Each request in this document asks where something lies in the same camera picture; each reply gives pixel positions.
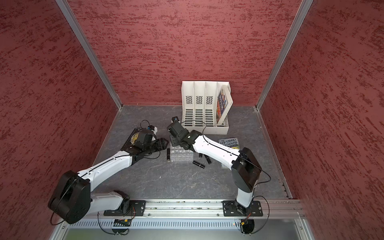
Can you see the black hardcover Maugham book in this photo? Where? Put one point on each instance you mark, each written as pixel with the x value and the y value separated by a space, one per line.
pixel 131 139

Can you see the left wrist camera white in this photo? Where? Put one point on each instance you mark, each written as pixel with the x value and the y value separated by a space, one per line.
pixel 153 129

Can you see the right corner aluminium profile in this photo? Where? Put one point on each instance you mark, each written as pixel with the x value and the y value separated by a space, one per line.
pixel 291 35

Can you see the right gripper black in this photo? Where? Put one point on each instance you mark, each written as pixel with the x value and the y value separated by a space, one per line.
pixel 174 139

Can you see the blue book in organizer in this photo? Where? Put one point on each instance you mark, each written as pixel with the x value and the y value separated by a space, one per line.
pixel 224 103

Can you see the black lipstick angled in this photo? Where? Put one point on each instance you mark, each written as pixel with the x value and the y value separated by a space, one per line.
pixel 208 159

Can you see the left corner aluminium profile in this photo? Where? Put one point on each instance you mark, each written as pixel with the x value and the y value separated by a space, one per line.
pixel 79 33

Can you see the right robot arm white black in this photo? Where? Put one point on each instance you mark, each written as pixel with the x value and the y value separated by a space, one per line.
pixel 244 167

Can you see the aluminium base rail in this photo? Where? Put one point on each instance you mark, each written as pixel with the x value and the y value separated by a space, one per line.
pixel 211 209

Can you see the white magazine file organizer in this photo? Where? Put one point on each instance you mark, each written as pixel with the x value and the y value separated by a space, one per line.
pixel 199 100

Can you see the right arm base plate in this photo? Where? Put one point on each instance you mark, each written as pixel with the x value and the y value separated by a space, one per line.
pixel 233 209

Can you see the black lipstick orange band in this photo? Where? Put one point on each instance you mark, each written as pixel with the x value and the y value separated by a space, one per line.
pixel 168 154

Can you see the Treehouse paperback book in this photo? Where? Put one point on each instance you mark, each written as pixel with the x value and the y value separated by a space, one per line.
pixel 230 142

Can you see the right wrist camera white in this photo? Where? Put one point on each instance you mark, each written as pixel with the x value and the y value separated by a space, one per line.
pixel 175 119

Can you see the black lipstick gold band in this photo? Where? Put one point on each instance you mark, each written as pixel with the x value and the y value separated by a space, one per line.
pixel 199 164

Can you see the corner aluminium profile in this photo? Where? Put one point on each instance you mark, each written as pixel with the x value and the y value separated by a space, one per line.
pixel 291 35
pixel 79 33

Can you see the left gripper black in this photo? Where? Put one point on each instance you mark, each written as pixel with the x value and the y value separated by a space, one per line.
pixel 161 144

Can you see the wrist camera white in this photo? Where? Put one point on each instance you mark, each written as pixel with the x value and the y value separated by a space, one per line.
pixel 153 129
pixel 175 119

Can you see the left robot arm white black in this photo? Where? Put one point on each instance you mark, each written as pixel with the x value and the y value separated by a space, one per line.
pixel 74 197

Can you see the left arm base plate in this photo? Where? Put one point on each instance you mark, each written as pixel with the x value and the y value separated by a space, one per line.
pixel 131 208

